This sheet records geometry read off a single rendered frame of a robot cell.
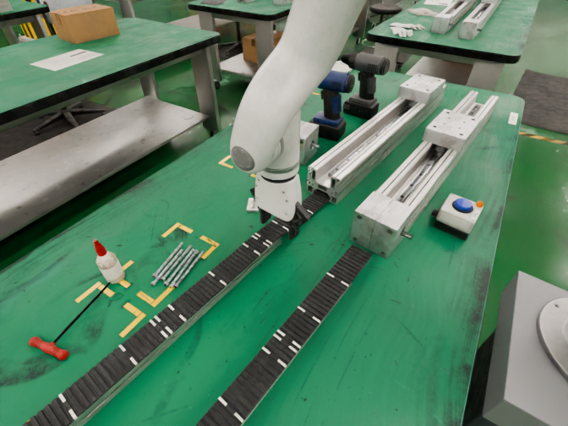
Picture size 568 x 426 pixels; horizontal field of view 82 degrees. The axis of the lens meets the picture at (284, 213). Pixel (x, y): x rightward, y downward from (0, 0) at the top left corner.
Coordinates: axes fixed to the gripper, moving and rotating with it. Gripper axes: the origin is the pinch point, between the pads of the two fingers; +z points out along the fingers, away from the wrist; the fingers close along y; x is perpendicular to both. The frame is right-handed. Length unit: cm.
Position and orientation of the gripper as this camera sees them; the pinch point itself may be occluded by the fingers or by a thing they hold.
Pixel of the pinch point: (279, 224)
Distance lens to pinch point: 77.0
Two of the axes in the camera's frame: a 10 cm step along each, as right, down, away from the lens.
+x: 6.3, -5.3, 5.8
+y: 7.8, 4.2, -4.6
